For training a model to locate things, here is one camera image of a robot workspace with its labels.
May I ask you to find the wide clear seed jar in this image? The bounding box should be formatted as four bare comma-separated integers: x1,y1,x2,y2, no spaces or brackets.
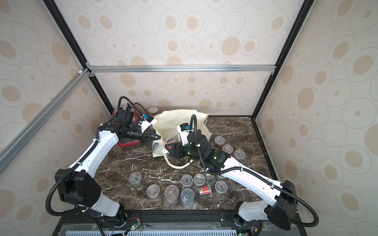
164,184,180,204

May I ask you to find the left diagonal aluminium bar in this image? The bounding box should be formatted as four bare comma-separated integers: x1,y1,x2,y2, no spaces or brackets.
1,68,90,172

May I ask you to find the clear seed jar twelfth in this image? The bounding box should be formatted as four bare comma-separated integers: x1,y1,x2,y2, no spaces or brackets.
233,149,246,160

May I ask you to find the dark lid seed jar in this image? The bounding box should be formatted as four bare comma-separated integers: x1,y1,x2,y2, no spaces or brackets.
205,174,216,185

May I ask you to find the red label jar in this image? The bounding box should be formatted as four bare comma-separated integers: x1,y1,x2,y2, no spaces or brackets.
199,184,213,198

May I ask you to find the clear seed jar eleventh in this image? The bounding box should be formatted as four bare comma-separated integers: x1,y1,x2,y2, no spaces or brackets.
222,144,234,155

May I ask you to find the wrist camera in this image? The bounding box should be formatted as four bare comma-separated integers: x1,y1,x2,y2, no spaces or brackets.
140,115,157,133
177,123,194,146

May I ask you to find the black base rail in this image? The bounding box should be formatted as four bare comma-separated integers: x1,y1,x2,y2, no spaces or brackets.
53,210,306,236

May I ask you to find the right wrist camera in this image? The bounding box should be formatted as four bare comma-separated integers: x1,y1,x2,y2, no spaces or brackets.
177,123,194,146

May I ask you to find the cream canvas tote bag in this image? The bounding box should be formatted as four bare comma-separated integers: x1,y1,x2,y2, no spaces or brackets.
152,109,212,169

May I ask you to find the glass spice shaker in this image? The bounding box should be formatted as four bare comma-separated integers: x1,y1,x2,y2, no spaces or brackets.
148,106,158,116

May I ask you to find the red chrome toaster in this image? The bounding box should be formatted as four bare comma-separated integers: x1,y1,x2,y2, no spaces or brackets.
112,103,143,148

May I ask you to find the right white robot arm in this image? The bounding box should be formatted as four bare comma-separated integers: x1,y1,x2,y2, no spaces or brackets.
164,130,320,230

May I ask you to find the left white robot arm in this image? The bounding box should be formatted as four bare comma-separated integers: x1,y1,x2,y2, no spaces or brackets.
45,123,161,221

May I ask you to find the seed jar in bag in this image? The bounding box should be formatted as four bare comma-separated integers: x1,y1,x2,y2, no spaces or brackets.
181,174,194,188

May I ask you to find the horizontal aluminium frame bar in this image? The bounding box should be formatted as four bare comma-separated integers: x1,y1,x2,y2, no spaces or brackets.
89,65,276,73

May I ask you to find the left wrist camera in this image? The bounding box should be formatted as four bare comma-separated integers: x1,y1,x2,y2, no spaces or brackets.
140,115,157,133

